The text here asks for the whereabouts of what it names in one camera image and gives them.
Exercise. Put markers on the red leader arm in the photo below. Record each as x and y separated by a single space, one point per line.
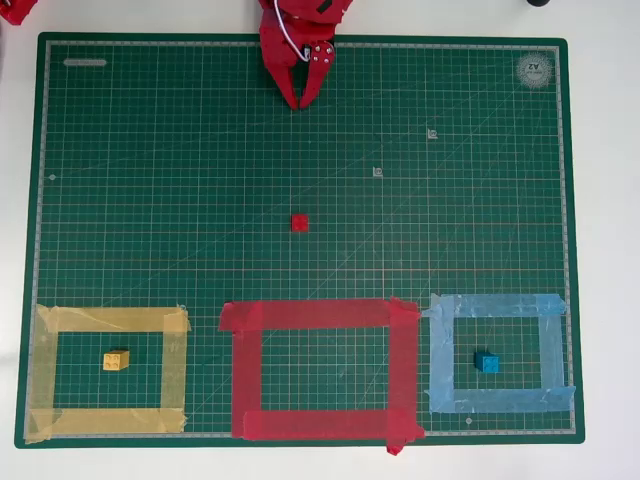
17 12

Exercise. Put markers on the yellow tape square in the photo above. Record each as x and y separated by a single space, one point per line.
100 320

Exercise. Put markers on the green cutting mat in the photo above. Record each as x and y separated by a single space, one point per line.
200 200

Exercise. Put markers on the small black knob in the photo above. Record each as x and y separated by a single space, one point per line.
537 3

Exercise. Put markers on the blue tape square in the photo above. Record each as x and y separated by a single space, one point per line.
500 305

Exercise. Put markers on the yellow toy brick cube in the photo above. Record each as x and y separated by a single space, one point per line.
116 360

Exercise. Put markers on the red tape square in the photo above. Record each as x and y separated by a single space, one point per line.
320 314

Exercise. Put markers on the blue toy brick cube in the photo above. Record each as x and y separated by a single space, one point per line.
487 362

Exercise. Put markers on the red toy brick cube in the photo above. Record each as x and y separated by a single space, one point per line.
300 223

